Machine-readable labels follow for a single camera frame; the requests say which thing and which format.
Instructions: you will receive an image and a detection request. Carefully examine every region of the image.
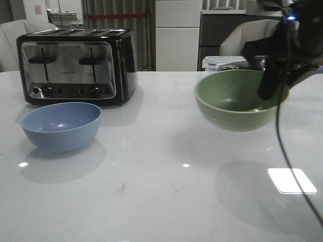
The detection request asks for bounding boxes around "light green bowl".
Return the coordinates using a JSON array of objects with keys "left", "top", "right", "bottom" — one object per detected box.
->
[{"left": 194, "top": 70, "right": 289, "bottom": 132}]

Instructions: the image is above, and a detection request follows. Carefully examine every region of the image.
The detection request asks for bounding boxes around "beige upholstered chair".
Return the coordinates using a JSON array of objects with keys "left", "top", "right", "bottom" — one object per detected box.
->
[{"left": 219, "top": 19, "right": 279, "bottom": 56}]

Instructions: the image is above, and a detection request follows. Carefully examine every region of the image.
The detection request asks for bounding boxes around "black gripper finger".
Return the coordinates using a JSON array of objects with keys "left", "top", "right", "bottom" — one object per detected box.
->
[
  {"left": 257, "top": 59, "right": 286, "bottom": 100},
  {"left": 286, "top": 62, "right": 318, "bottom": 89}
]

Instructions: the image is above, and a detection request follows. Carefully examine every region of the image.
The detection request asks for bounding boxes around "white drawer cabinet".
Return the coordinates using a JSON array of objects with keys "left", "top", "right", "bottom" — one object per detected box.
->
[{"left": 155, "top": 1, "right": 202, "bottom": 72}]

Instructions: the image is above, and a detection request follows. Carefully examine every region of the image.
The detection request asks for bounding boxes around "clear plastic food container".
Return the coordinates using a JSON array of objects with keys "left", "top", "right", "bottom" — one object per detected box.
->
[{"left": 202, "top": 55, "right": 265, "bottom": 72}]

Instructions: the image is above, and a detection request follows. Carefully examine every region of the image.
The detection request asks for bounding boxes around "metal stanchion post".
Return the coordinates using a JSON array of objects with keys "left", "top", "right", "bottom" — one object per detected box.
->
[{"left": 81, "top": 0, "right": 88, "bottom": 29}]

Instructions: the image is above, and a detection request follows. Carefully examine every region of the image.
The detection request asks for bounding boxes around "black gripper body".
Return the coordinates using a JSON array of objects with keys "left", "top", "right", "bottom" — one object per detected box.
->
[{"left": 242, "top": 1, "right": 322, "bottom": 63}]

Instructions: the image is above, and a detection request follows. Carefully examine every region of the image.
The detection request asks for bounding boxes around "blue bowl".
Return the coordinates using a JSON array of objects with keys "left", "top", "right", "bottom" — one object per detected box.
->
[{"left": 21, "top": 102, "right": 101, "bottom": 152}]

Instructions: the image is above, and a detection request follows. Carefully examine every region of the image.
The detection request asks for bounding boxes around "black cable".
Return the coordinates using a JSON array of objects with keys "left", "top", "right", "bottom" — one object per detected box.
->
[{"left": 275, "top": 7, "right": 323, "bottom": 227}]

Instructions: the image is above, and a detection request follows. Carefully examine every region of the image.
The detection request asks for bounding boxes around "dark counter cabinet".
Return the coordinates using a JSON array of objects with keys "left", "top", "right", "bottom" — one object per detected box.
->
[{"left": 197, "top": 14, "right": 254, "bottom": 71}]

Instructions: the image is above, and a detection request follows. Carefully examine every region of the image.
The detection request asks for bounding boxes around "white armchair at left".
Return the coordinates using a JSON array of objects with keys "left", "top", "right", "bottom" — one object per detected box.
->
[{"left": 1, "top": 20, "right": 57, "bottom": 72}]

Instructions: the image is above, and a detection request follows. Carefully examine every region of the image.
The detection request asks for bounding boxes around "black steel four-slot toaster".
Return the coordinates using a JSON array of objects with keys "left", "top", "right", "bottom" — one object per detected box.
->
[{"left": 17, "top": 29, "right": 138, "bottom": 106}]

